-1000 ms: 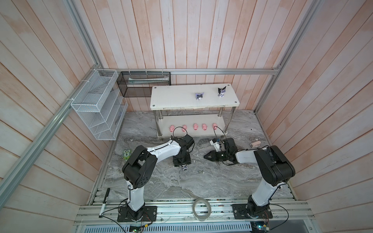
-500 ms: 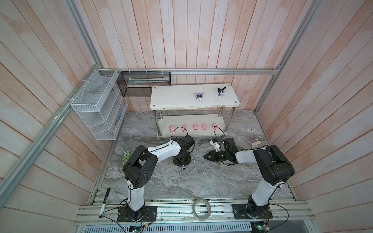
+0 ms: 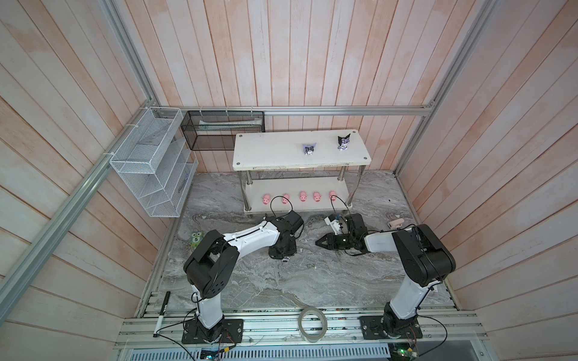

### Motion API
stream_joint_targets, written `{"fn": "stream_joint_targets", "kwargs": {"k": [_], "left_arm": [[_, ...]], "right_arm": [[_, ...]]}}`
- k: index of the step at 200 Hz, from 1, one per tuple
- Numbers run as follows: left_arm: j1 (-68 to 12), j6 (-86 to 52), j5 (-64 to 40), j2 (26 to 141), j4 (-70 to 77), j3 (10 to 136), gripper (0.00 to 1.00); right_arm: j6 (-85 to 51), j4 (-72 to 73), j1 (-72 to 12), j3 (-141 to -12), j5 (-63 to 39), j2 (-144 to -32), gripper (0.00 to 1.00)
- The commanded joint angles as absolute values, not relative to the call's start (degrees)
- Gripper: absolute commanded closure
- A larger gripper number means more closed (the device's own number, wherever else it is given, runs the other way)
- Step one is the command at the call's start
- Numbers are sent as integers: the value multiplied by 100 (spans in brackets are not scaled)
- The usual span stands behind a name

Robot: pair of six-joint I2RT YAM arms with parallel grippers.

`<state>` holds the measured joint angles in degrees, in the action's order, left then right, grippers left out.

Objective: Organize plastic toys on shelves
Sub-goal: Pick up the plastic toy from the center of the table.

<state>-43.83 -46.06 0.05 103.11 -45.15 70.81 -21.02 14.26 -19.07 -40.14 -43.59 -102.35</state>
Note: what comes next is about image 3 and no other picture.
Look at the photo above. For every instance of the white wire mesh rack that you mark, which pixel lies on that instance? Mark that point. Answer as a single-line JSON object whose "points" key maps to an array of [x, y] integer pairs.
{"points": [[155, 164]]}

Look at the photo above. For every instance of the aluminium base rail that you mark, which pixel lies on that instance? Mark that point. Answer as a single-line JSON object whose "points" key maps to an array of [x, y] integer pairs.
{"points": [[281, 327]]}

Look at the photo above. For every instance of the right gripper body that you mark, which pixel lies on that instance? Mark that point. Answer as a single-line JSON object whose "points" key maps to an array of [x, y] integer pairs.
{"points": [[352, 238]]}

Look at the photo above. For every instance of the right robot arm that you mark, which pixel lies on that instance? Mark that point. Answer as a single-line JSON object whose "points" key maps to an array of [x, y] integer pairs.
{"points": [[425, 260]]}

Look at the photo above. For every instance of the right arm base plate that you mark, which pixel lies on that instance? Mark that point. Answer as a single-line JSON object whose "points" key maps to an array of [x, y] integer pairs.
{"points": [[389, 327]]}

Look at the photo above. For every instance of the white two-tier shelf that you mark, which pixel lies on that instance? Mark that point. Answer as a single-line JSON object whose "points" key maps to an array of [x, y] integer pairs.
{"points": [[274, 163]]}

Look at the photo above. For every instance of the clear tape roll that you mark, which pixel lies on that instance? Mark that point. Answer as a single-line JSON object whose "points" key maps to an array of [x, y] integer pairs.
{"points": [[312, 324]]}

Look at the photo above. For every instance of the green frog block toy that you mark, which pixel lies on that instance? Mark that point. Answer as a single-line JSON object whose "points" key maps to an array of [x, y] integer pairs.
{"points": [[196, 239]]}

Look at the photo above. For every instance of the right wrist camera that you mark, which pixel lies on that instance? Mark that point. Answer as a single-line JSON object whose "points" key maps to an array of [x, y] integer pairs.
{"points": [[334, 222]]}

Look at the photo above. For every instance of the black mesh basket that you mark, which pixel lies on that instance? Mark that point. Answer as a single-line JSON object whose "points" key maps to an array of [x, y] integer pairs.
{"points": [[217, 130]]}

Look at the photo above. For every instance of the black purple figure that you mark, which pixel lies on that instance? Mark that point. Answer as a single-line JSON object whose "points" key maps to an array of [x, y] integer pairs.
{"points": [[343, 142]]}

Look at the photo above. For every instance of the pink small toy right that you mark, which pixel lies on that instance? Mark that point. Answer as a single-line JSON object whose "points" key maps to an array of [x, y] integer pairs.
{"points": [[396, 224]]}

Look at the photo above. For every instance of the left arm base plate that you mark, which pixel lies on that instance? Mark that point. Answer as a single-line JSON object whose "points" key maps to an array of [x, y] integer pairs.
{"points": [[226, 330]]}

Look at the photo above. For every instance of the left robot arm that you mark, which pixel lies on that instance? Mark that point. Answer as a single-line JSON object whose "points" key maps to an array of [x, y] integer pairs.
{"points": [[211, 264]]}

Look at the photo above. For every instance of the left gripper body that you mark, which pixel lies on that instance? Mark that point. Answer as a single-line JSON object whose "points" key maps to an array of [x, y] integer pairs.
{"points": [[289, 249]]}

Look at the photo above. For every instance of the white marker pen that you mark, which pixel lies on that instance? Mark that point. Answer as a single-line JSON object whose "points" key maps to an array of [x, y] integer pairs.
{"points": [[162, 312]]}

